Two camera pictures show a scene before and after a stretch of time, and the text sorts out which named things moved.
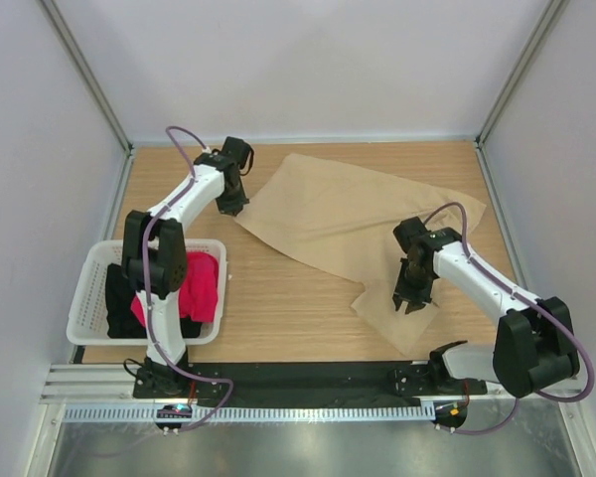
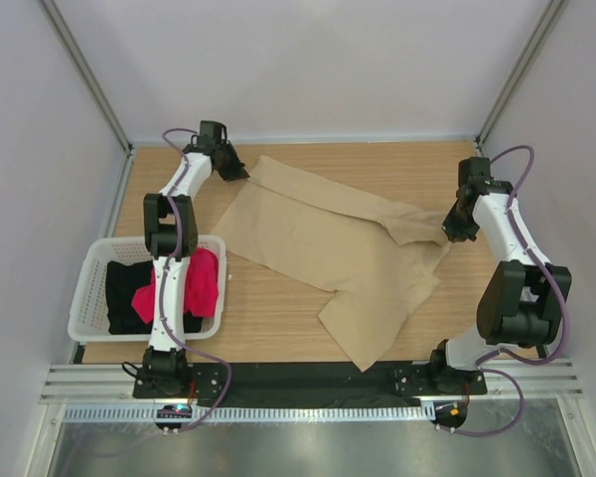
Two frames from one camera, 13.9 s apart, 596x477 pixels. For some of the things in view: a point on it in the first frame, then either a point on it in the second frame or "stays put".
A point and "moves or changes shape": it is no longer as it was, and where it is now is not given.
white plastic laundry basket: (86, 314) stays put
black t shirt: (120, 319) stays put
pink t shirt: (198, 298) stays put
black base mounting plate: (303, 385) stays put
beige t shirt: (347, 216) moves or changes shape
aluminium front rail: (112, 384) stays put
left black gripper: (234, 207) to (237, 171)
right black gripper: (417, 298) to (457, 233)
